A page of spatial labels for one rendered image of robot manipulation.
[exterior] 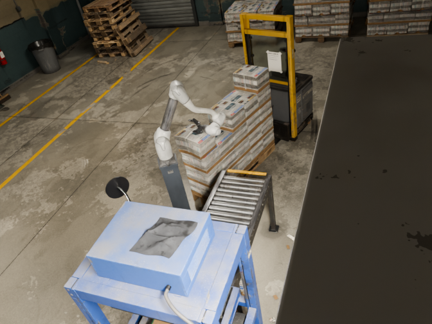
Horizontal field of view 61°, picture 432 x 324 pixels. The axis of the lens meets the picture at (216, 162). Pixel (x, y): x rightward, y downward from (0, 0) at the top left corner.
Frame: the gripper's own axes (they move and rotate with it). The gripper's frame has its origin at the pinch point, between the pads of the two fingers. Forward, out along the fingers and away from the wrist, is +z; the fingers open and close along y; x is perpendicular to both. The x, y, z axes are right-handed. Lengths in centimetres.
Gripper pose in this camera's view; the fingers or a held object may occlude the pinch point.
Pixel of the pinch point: (190, 125)
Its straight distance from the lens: 417.5
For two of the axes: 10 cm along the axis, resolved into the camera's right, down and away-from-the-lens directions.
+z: -7.6, -2.3, 6.1
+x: 6.1, -5.5, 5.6
